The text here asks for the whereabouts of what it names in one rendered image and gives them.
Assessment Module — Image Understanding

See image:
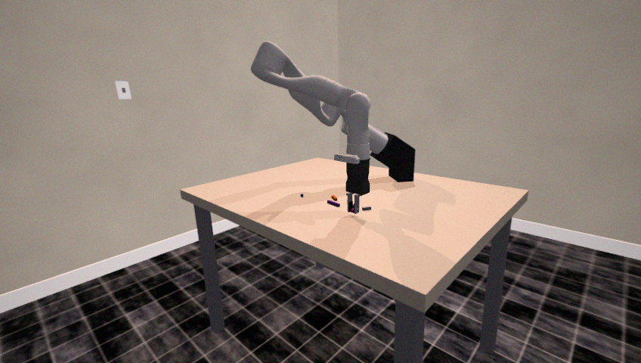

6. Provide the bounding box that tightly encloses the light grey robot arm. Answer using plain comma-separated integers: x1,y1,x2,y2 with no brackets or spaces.
251,42,388,154

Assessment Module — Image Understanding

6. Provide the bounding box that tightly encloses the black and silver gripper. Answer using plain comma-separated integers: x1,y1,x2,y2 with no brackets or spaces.
334,143,370,214

